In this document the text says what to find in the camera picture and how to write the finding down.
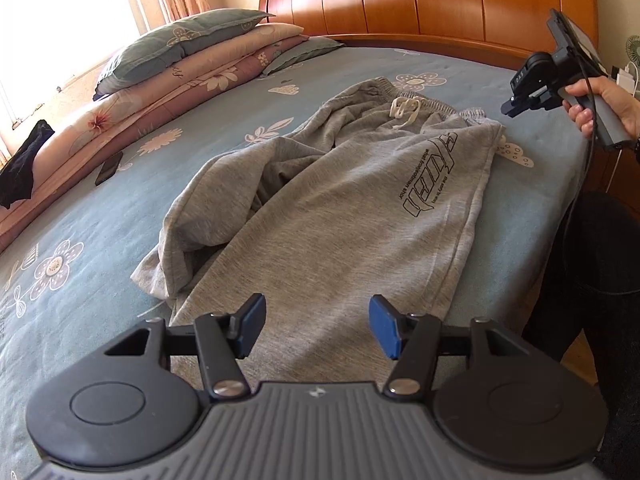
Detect wooden bed headboard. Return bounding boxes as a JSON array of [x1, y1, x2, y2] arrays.
[[259, 0, 601, 68]]

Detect black cable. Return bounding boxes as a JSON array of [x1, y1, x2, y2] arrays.
[[552, 10, 601, 286]]

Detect black garment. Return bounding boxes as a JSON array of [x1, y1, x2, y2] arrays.
[[0, 119, 55, 210]]

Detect folded pink floral quilt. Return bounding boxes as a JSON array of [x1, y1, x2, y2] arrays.
[[0, 22, 308, 251]]

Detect plump teal pillow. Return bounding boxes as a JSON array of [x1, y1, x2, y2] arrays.
[[94, 8, 275, 97]]

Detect black phone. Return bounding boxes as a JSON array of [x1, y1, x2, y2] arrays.
[[95, 151, 124, 187]]

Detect window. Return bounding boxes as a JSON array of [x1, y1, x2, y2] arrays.
[[0, 0, 151, 151]]

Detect grey sweatpants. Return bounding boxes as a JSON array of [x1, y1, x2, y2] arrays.
[[131, 77, 506, 391]]

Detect blue floral bed sheet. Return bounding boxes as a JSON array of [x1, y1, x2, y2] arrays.
[[0, 42, 593, 480]]

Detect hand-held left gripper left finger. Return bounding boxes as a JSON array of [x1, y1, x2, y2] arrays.
[[102, 292, 267, 402]]

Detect white charger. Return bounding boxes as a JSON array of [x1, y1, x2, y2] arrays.
[[615, 65, 640, 96]]

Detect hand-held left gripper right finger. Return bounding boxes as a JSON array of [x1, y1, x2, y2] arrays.
[[368, 295, 533, 397]]

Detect flat teal pillow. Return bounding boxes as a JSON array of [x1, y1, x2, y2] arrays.
[[260, 36, 346, 77]]

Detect person's right hand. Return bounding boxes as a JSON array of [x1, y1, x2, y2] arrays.
[[562, 76, 640, 137]]

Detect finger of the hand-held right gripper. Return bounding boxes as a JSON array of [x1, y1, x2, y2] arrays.
[[501, 91, 543, 120]]

